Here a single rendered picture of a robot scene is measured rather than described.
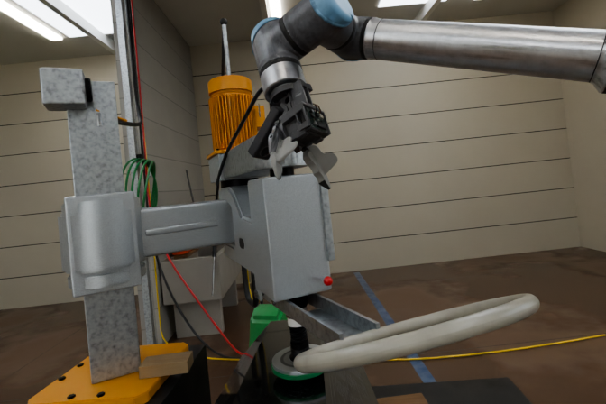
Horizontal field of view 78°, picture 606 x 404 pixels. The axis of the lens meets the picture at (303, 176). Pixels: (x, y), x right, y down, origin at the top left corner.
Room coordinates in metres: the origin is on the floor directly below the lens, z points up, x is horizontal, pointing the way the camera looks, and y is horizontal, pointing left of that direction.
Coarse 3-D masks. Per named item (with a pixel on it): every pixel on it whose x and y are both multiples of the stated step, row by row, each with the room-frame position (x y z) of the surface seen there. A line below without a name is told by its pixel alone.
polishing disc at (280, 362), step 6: (288, 348) 1.45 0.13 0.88; (276, 354) 1.41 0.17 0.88; (282, 354) 1.40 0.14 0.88; (288, 354) 1.40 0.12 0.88; (276, 360) 1.37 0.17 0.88; (282, 360) 1.36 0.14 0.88; (288, 360) 1.36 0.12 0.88; (276, 366) 1.32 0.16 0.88; (282, 366) 1.31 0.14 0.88; (288, 366) 1.31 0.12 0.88; (282, 372) 1.29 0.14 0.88; (288, 372) 1.28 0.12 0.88; (294, 372) 1.27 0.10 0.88; (300, 372) 1.27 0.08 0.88
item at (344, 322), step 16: (272, 304) 1.39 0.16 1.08; (288, 304) 1.26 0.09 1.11; (320, 304) 1.29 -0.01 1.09; (336, 304) 1.18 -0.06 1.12; (304, 320) 1.14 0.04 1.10; (320, 320) 1.05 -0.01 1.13; (336, 320) 1.16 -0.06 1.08; (352, 320) 1.09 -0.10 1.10; (368, 320) 1.01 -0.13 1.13; (320, 336) 1.04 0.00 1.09; (336, 336) 0.94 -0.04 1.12
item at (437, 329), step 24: (456, 312) 0.92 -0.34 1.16; (480, 312) 0.57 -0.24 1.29; (504, 312) 0.57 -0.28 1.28; (528, 312) 0.60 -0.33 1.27; (360, 336) 0.95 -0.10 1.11; (384, 336) 0.97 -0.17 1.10; (408, 336) 0.55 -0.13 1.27; (432, 336) 0.54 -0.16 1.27; (456, 336) 0.54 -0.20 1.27; (312, 360) 0.63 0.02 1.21; (336, 360) 0.59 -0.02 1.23; (360, 360) 0.57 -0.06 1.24; (384, 360) 0.56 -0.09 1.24
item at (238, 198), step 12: (228, 192) 1.79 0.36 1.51; (240, 192) 1.74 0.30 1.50; (240, 204) 1.67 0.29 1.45; (240, 216) 1.62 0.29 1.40; (240, 228) 1.63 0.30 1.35; (240, 240) 1.65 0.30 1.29; (252, 240) 1.45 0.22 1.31; (228, 252) 1.92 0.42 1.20; (240, 252) 1.68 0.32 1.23; (252, 252) 1.47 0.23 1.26; (240, 264) 1.75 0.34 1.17; (252, 264) 1.49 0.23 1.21
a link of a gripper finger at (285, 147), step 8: (280, 144) 0.68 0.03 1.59; (288, 144) 0.66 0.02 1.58; (296, 144) 0.64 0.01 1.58; (272, 152) 0.66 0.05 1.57; (280, 152) 0.66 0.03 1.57; (288, 152) 0.64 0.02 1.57; (272, 160) 0.65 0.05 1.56; (280, 160) 0.65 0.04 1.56; (272, 168) 0.66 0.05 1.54; (280, 168) 0.65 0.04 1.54; (280, 176) 0.64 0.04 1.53
